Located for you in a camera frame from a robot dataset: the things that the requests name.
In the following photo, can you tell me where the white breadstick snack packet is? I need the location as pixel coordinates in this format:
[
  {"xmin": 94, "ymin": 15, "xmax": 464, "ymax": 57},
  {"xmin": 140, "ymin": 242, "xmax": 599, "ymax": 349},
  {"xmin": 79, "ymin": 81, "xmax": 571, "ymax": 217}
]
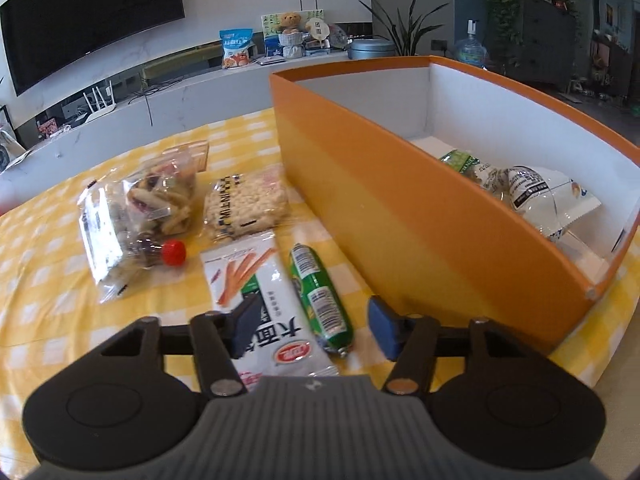
[{"xmin": 201, "ymin": 230, "xmax": 338, "ymax": 390}]

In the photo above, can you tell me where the green sausage stick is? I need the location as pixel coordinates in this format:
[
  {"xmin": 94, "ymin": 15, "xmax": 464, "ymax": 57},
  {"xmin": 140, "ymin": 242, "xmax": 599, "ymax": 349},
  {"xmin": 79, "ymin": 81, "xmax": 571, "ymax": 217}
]
[{"xmin": 290, "ymin": 243, "xmax": 354, "ymax": 358}]

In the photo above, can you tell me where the green walnut snack packet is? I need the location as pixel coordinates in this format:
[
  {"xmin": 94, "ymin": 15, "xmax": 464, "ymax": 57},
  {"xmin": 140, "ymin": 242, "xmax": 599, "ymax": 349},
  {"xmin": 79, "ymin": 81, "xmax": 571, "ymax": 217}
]
[{"xmin": 439, "ymin": 150, "xmax": 511, "ymax": 204}]

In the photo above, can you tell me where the yellow waffle snack bag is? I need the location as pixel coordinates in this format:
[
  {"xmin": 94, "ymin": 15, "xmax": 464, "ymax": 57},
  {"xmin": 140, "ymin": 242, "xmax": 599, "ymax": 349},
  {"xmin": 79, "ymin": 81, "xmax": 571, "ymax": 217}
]
[{"xmin": 506, "ymin": 165, "xmax": 601, "ymax": 240}]

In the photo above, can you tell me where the puffed rice snack bag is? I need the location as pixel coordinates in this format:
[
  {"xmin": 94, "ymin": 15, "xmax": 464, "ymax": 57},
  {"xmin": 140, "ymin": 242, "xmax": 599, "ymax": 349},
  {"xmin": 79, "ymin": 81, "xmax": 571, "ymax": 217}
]
[{"xmin": 203, "ymin": 166, "xmax": 290, "ymax": 243}]

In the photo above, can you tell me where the mixed veggie chips bag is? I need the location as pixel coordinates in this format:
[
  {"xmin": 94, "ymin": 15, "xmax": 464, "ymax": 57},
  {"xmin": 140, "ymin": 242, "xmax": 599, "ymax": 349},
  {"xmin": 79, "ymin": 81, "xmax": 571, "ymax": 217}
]
[{"xmin": 122, "ymin": 141, "xmax": 209, "ymax": 237}]

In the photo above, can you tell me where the yellow checkered tablecloth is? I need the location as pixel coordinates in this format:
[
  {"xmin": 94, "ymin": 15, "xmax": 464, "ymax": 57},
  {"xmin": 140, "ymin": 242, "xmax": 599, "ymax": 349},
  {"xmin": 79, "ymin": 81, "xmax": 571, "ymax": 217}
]
[{"xmin": 1, "ymin": 108, "xmax": 639, "ymax": 479}]

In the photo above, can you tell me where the orange cardboard box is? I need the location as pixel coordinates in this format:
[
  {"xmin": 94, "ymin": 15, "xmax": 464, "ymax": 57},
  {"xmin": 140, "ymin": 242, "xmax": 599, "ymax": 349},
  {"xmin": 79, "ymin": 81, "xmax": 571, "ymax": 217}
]
[{"xmin": 270, "ymin": 56, "xmax": 639, "ymax": 352}]

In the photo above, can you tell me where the white tv console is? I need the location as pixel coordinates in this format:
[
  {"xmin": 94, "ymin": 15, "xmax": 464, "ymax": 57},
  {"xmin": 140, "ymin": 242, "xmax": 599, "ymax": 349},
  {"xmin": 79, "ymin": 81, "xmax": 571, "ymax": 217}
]
[{"xmin": 1, "ymin": 51, "xmax": 347, "ymax": 202}]

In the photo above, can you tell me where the white wifi router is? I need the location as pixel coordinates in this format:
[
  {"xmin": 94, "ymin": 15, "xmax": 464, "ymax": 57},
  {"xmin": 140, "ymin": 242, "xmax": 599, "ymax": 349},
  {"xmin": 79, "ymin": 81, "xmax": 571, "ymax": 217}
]
[{"xmin": 82, "ymin": 80, "xmax": 116, "ymax": 122}]

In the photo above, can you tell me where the water jug with pump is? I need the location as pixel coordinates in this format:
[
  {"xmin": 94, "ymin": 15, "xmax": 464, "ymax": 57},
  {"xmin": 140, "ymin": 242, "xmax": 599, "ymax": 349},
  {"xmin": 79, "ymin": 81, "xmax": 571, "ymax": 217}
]
[{"xmin": 454, "ymin": 20, "xmax": 488, "ymax": 70}]

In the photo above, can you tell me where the blue snack bag on console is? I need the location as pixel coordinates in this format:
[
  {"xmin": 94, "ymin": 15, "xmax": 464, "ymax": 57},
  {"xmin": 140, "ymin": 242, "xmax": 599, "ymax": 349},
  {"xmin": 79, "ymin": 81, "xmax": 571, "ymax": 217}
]
[{"xmin": 219, "ymin": 28, "xmax": 254, "ymax": 70}]

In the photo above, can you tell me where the grey metal trash bin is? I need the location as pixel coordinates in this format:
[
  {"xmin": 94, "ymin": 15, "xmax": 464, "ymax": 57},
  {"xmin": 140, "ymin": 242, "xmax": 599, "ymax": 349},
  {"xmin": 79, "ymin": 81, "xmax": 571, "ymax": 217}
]
[{"xmin": 347, "ymin": 38, "xmax": 397, "ymax": 60}]

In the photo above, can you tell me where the tall leafy floor plant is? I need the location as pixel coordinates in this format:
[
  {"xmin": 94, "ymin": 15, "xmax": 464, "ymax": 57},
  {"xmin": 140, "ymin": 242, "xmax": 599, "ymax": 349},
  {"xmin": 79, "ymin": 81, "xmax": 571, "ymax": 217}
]
[{"xmin": 359, "ymin": 0, "xmax": 448, "ymax": 56}]

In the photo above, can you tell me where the teddy bear in basket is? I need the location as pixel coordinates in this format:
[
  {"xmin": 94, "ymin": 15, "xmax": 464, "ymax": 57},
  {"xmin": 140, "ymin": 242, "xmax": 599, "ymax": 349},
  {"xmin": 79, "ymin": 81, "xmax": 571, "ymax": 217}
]
[{"xmin": 278, "ymin": 12, "xmax": 304, "ymax": 58}]

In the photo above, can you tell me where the dark grey cabinet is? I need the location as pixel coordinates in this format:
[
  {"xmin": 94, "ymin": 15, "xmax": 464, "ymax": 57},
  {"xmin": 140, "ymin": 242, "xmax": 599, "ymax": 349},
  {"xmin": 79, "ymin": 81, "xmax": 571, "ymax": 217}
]
[{"xmin": 509, "ymin": 0, "xmax": 576, "ymax": 89}]

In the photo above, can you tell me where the black wall television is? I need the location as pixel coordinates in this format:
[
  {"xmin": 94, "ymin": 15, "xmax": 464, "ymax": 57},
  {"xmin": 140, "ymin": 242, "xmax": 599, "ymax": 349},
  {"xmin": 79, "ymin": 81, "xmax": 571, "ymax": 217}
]
[{"xmin": 1, "ymin": 0, "xmax": 184, "ymax": 94}]

